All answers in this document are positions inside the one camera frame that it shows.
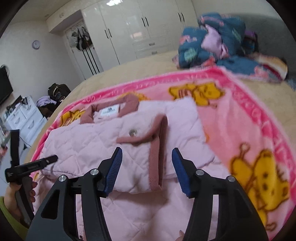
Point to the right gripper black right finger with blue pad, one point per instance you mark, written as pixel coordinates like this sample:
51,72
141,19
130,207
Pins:
221,208

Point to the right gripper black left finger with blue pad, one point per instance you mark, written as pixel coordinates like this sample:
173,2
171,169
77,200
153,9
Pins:
74,203

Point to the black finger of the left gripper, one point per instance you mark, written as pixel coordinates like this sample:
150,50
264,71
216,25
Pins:
42,163

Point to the pink quilted jacket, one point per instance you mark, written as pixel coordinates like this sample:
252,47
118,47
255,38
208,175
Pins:
147,202

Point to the green sleeve forearm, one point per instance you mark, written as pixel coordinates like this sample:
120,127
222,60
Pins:
11,229

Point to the lilac clothes pile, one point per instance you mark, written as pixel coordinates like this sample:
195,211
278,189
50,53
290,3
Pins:
45,100

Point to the person's left hand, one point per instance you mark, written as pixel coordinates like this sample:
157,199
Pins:
11,203

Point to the white drawer dresser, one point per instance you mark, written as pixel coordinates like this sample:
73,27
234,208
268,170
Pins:
27,118

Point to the dark bag on floor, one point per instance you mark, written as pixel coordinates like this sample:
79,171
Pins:
58,92

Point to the pink cartoon fleece blanket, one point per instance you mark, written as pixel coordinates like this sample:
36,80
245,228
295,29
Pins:
241,131

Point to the white door with hanging bags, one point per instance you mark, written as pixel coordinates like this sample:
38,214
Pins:
82,51

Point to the red white folded blanket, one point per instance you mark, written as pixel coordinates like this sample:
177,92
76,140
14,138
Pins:
275,65

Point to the white glossy wardrobe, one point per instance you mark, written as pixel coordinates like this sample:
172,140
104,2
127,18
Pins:
123,31

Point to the teal floral quilt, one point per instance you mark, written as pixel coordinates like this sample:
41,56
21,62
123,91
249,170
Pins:
221,40

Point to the grey upholstered headboard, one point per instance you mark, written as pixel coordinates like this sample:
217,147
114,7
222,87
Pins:
274,38

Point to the black wall television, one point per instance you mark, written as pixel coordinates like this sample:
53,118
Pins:
5,85

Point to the round wall clock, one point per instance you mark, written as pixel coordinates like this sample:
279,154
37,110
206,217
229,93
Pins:
36,44

